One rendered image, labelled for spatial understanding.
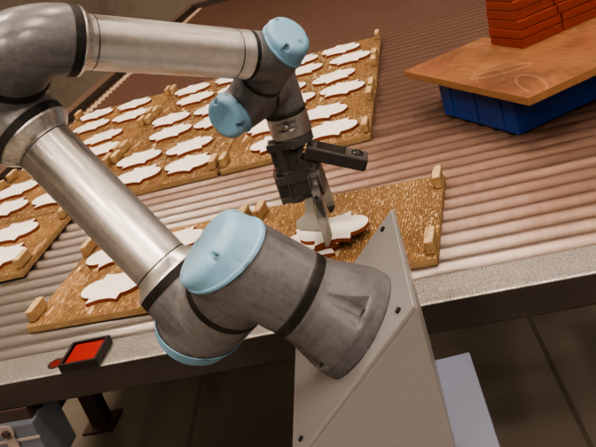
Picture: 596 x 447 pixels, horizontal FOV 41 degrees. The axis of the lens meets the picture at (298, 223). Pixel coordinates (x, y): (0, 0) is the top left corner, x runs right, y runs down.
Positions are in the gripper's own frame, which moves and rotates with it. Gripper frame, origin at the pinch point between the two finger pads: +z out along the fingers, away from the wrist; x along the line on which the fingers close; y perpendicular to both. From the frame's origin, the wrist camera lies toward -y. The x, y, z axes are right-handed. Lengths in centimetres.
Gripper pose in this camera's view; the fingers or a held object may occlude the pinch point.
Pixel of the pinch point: (333, 228)
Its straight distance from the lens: 152.1
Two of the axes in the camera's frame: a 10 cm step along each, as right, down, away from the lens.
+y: -9.5, 2.3, 1.9
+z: 2.9, 8.7, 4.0
